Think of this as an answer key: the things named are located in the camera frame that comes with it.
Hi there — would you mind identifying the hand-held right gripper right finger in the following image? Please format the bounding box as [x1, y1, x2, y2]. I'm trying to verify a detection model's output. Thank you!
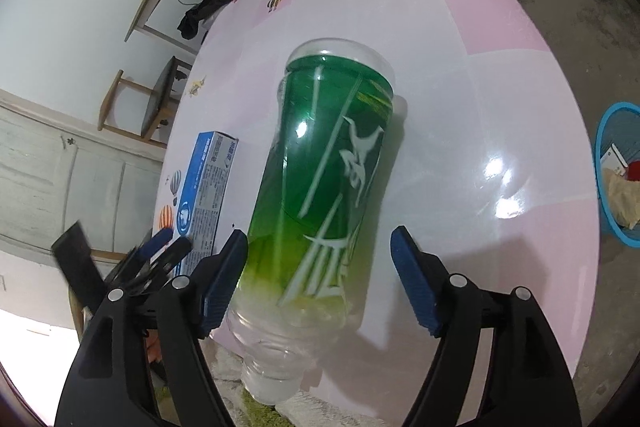
[390, 224, 584, 427]

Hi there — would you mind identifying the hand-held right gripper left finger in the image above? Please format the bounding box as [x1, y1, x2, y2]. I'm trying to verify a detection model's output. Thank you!
[53, 228, 250, 427]

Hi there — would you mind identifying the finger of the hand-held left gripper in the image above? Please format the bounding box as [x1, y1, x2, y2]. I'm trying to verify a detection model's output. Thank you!
[124, 236, 195, 297]
[119, 228, 175, 282]

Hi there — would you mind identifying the blue toothpaste box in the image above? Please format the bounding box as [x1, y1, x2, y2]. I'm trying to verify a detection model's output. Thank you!
[172, 131, 240, 280]

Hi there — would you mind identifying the green label plastic bottle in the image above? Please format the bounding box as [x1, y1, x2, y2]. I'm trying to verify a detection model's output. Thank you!
[227, 38, 396, 405]

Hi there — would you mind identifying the blue plastic basket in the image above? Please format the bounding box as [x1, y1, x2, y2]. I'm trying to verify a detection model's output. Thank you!
[594, 103, 640, 250]

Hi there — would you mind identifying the white panel cabinet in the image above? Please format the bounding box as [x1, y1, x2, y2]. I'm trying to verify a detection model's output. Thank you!
[0, 89, 168, 258]

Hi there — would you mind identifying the wooden stool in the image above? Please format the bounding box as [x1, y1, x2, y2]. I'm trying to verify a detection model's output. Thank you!
[97, 56, 193, 148]

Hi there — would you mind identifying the white paper box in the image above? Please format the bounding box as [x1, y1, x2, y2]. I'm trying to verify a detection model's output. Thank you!
[600, 146, 628, 172]

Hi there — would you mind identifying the black cloth bundle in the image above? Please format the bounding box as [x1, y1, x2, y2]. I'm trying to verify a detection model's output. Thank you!
[179, 0, 266, 40]

